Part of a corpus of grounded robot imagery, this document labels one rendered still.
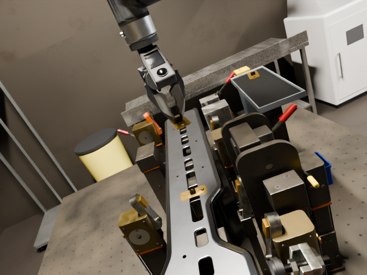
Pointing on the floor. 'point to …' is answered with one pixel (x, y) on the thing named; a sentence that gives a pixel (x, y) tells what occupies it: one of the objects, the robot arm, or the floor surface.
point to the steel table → (233, 61)
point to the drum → (103, 154)
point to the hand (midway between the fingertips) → (177, 115)
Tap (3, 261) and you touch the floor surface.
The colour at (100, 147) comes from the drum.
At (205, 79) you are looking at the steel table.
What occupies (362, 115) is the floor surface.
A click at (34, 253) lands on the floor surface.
